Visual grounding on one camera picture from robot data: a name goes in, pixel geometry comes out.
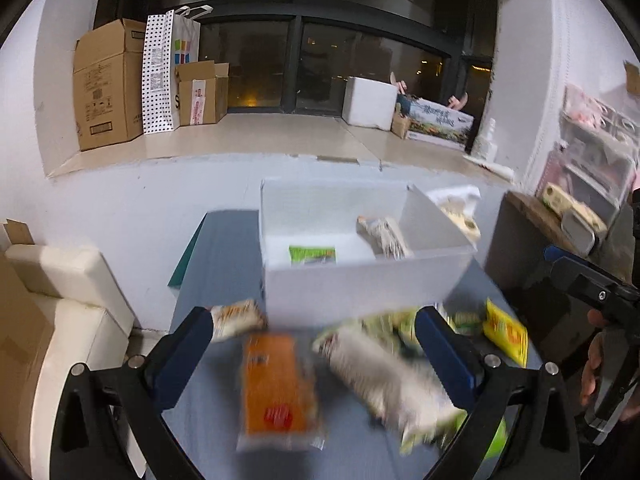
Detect yellow snack bag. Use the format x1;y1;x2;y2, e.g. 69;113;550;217
483;299;528;367

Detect cream sofa armchair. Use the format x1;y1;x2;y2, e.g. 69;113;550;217
6;245;134;479

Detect tall brown cardboard box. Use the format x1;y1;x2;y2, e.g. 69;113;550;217
73;18;145;152

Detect striped snack bag in box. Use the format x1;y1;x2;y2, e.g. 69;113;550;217
357;216;412;260

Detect small beige snack packet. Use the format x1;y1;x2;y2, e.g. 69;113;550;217
209;299;268;344

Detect printed landscape carton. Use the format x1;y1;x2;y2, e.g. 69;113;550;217
407;99;474;151

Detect person's right hand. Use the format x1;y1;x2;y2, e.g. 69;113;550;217
579;309;640;422

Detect green snack packet on table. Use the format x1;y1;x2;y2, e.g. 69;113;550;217
359;304;483;356

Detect wooden side shelf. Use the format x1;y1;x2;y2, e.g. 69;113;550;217
484;191;576;292

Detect white foam box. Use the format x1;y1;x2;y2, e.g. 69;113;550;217
342;77;397;131

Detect white cardboard storage box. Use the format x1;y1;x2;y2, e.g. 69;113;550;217
259;179;476;328

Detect white long snack bag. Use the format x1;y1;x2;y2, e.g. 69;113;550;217
312;323;466;455

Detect small open cardboard box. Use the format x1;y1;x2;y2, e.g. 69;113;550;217
176;61;229;126

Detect white dotted paper bag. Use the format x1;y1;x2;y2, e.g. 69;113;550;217
141;4;213;134

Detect blue table cloth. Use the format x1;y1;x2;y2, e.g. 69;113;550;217
160;209;544;480

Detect brown cardboard sheet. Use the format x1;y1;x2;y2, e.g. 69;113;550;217
2;219;36;260

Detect clear plastic drawer organizer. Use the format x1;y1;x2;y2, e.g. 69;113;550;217
536;84;639;255

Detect cream tissue pack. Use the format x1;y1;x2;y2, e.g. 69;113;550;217
426;185;482;245

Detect orange snack packet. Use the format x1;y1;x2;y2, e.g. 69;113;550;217
238;332;326;452

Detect white spray bottle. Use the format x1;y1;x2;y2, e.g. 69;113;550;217
471;118;498;162

